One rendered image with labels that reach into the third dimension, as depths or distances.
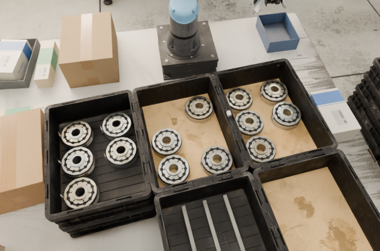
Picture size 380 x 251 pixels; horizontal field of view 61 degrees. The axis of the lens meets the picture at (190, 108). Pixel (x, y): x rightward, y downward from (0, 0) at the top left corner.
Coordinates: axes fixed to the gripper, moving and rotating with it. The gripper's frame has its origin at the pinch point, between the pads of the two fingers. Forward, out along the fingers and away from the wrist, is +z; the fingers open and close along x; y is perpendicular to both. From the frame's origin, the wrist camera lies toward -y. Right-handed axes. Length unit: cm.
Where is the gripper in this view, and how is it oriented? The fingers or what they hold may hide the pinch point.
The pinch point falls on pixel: (268, 10)
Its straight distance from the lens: 157.5
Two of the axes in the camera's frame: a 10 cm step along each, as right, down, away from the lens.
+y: 1.3, 8.2, -5.6
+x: 9.8, -1.8, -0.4
